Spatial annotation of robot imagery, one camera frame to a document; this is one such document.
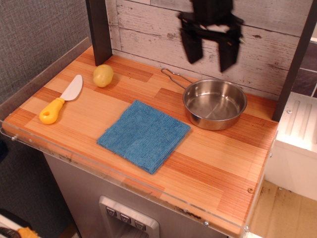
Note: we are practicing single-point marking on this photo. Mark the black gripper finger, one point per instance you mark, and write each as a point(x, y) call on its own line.
point(192, 45)
point(228, 53)

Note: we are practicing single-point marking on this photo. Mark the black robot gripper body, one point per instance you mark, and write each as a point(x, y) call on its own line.
point(212, 20)

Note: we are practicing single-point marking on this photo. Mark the silver steel pot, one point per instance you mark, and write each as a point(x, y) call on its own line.
point(211, 104)

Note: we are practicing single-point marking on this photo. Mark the yellow toy potato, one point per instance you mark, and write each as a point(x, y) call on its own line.
point(102, 75)

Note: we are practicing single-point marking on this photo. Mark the blue folded cloth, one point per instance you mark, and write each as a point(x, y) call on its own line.
point(144, 136)

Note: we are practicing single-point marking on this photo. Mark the white toy sink unit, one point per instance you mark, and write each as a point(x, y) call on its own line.
point(292, 162)

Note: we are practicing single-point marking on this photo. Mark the grey toy fridge cabinet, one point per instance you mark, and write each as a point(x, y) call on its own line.
point(81, 190)

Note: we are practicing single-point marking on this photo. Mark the silver dispenser panel with buttons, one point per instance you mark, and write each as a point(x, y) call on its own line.
point(124, 222)

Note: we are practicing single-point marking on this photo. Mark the clear acrylic table guard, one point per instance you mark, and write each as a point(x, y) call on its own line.
point(211, 177)

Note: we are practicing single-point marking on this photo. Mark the orange fuzzy object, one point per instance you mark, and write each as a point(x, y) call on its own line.
point(27, 233)

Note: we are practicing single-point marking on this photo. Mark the dark right shelf post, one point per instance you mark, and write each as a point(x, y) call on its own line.
point(296, 62)

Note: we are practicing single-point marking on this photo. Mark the dark shelf post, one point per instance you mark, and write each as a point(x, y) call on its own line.
point(296, 62)
point(99, 29)

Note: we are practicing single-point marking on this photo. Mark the dark left shelf post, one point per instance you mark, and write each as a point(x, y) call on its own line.
point(99, 29)

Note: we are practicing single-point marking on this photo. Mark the yellow handled toy knife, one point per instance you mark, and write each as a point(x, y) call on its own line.
point(50, 113)

